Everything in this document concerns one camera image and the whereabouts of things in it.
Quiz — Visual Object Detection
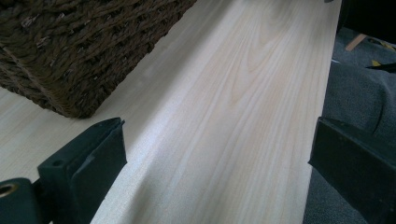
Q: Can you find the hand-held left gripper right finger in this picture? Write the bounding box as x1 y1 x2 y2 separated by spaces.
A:
307 116 396 224

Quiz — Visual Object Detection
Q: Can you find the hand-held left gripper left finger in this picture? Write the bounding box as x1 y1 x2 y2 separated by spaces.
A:
36 117 128 224

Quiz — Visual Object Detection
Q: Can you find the light wooden stick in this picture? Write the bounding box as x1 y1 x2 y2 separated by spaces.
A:
345 33 368 52

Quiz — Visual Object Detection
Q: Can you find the dark brown woven basket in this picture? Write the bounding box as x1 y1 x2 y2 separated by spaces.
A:
0 0 198 119

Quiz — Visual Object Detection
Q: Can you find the dark furniture piece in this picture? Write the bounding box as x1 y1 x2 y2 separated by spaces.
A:
336 0 396 45

